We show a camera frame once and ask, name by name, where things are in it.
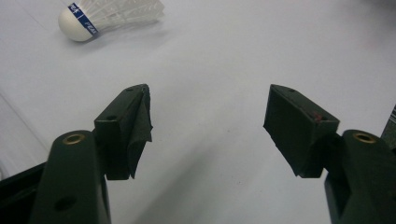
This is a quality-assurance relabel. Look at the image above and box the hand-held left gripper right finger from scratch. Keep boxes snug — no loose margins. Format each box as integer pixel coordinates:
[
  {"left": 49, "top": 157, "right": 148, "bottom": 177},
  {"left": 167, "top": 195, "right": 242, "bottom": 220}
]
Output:
[{"left": 262, "top": 83, "right": 341, "bottom": 179}]

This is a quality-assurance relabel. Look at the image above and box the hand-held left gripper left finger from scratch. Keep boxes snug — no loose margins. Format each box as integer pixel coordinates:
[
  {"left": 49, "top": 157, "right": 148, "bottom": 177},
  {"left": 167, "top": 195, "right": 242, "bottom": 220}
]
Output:
[{"left": 93, "top": 83, "right": 153, "bottom": 181}]

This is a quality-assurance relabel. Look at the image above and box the white feather shuttlecock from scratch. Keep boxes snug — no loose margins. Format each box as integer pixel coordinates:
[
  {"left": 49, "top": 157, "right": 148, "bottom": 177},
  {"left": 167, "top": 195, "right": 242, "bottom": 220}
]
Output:
[{"left": 57, "top": 0, "right": 166, "bottom": 43}]

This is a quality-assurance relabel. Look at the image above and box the white table sheet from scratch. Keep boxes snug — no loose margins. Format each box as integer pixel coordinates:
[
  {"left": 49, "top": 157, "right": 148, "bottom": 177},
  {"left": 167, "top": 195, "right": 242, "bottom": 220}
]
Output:
[{"left": 0, "top": 0, "right": 396, "bottom": 224}]

